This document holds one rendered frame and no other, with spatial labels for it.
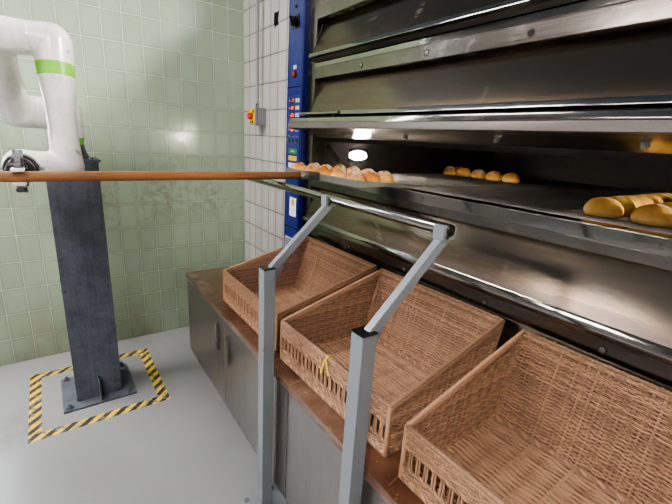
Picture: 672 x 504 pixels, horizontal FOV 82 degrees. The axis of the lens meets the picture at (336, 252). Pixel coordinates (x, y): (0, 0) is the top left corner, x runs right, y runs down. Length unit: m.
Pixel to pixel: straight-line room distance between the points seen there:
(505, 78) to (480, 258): 0.54
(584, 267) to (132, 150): 2.36
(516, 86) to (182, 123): 2.02
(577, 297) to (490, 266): 0.26
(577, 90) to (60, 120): 1.62
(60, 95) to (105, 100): 0.93
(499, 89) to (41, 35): 1.50
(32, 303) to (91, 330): 0.63
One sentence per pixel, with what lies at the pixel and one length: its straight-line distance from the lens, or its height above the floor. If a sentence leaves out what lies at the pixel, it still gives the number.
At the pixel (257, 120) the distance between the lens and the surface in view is 2.52.
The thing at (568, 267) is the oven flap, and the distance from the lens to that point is 1.22.
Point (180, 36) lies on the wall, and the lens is 2.79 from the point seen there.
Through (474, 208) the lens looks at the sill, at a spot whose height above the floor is 1.16.
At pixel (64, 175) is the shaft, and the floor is 1.20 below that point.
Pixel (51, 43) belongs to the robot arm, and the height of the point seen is 1.61.
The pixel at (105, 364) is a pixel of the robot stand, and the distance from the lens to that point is 2.37.
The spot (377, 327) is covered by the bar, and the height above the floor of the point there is 0.96.
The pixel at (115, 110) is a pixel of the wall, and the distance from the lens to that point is 2.67.
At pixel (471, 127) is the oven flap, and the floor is 1.40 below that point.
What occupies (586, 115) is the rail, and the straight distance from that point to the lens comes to 1.03.
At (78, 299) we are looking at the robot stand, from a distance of 2.21.
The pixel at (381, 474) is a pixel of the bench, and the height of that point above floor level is 0.58.
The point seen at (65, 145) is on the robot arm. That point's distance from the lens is 1.73.
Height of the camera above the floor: 1.34
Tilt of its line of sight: 16 degrees down
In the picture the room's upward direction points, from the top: 4 degrees clockwise
